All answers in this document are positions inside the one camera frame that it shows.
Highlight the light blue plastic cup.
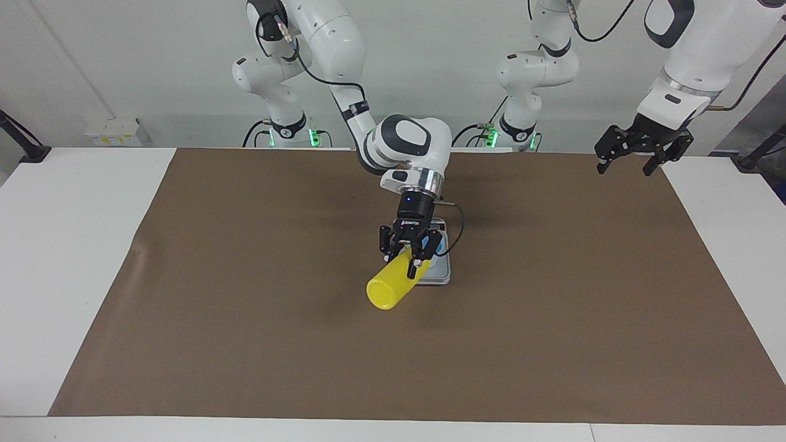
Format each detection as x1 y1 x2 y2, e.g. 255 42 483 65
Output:
426 231 445 274

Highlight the dark grey background panel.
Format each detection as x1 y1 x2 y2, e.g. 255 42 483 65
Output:
709 77 786 206

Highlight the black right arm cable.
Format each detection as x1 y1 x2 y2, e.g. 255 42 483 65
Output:
273 12 465 257

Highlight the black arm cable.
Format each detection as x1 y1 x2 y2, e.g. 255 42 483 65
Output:
273 12 465 257
562 0 786 112

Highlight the black clamp stand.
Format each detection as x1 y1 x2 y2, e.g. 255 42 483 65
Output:
731 123 786 171
0 109 52 163

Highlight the white wall socket box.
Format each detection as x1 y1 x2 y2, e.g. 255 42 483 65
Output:
85 117 143 147

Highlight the black left base cable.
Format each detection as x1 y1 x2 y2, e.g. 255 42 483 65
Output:
450 95 510 148

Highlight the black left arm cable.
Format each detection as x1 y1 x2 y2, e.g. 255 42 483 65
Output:
562 0 786 112

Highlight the yellow squeeze bottle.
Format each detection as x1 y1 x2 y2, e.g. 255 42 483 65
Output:
367 246 434 311

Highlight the black right base cable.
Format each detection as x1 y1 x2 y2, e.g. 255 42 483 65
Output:
243 120 272 148

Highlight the brown table mat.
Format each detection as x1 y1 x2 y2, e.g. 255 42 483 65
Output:
48 147 786 425

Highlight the silver digital kitchen scale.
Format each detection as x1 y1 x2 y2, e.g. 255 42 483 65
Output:
421 217 451 285

